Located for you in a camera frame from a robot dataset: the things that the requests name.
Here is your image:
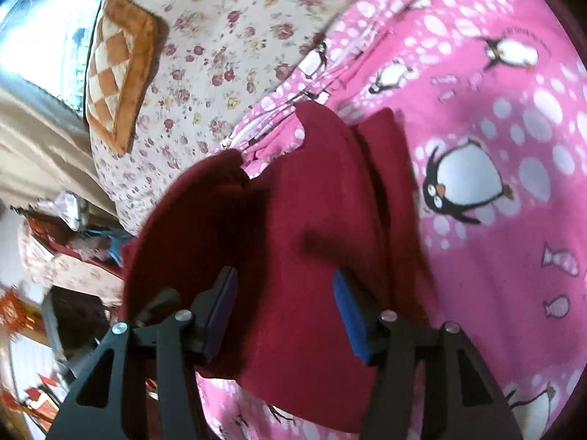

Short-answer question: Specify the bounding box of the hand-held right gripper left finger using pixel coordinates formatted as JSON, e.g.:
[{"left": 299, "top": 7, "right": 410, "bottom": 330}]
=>
[{"left": 46, "top": 266, "right": 239, "bottom": 440}]

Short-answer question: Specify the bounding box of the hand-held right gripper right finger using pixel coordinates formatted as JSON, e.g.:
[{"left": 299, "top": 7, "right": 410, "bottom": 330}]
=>
[{"left": 332, "top": 268, "right": 524, "bottom": 440}]

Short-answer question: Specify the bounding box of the dark red fleece garment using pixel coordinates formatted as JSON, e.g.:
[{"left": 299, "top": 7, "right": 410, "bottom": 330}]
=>
[{"left": 120, "top": 101, "right": 434, "bottom": 434}]

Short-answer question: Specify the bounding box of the blue plastic bag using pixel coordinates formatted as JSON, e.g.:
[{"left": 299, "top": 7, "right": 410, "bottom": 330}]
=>
[{"left": 85, "top": 231, "right": 134, "bottom": 267}]

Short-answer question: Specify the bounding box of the floral pillow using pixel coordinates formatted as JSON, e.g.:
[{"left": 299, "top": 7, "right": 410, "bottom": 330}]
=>
[{"left": 18, "top": 222, "right": 124, "bottom": 305}]

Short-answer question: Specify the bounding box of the red paper decoration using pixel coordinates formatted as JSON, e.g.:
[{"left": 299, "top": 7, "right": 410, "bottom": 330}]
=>
[{"left": 0, "top": 286, "right": 47, "bottom": 335}]

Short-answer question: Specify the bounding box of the beige curtain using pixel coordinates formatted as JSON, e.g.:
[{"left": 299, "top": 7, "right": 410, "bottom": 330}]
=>
[{"left": 0, "top": 78, "right": 120, "bottom": 221}]

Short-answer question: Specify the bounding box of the pink penguin print blanket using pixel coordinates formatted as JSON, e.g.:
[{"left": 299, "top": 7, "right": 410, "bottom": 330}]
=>
[{"left": 195, "top": 0, "right": 587, "bottom": 440}]

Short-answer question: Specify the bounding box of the brown checkered cushion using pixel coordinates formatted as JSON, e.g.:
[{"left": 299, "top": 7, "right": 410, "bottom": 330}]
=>
[{"left": 85, "top": 0, "right": 170, "bottom": 157}]

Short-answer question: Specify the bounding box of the floral bed sheet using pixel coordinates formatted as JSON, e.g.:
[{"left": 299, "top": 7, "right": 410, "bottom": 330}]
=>
[{"left": 89, "top": 0, "right": 374, "bottom": 237}]

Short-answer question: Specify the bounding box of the window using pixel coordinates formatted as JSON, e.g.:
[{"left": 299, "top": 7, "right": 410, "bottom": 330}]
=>
[{"left": 0, "top": 0, "right": 120, "bottom": 111}]

